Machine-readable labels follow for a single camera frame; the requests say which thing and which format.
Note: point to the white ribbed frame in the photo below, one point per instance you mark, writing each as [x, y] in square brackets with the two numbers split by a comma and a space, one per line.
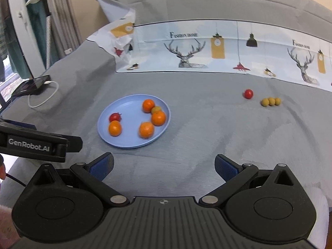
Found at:
[64, 18]

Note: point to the grey quilt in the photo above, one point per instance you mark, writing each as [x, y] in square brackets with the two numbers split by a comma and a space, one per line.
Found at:
[207, 0]

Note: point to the grey bedsheet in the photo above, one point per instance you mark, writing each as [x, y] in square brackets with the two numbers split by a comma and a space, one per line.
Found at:
[202, 124]

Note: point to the person's left hand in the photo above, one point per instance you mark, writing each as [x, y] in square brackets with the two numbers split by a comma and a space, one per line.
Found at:
[2, 172]

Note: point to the teal curtain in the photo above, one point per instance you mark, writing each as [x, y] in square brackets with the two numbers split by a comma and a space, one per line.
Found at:
[35, 31]

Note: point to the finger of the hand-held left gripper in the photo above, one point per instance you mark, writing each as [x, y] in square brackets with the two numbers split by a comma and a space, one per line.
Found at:
[74, 144]
[18, 125]

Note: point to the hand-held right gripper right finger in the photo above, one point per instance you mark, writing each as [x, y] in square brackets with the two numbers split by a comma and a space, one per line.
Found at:
[225, 167]

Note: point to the deer print cloth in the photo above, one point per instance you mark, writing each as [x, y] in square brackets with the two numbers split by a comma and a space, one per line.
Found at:
[155, 46]

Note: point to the white door frame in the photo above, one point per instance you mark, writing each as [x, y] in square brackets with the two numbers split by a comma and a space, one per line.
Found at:
[19, 26]

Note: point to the plastic wrapped small orange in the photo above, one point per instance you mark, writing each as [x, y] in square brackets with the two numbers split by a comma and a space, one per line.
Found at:
[146, 130]

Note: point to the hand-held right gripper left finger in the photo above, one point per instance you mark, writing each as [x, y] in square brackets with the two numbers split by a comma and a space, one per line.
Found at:
[102, 167]

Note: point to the white dotted pole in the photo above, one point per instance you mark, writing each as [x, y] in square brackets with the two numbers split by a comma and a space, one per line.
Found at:
[48, 41]

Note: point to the pale fuzzy cloth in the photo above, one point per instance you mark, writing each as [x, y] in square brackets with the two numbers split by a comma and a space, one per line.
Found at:
[317, 197]

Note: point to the black smartphone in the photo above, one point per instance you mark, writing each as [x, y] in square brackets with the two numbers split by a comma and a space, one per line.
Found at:
[31, 86]

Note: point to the red cherry tomato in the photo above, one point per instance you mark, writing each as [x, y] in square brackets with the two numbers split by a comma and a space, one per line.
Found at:
[115, 117]
[248, 93]

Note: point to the pink fuzzy clothing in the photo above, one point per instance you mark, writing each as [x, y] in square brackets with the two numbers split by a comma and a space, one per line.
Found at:
[6, 225]

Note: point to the blue plastic plate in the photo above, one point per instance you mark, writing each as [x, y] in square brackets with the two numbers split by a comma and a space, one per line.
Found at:
[129, 124]

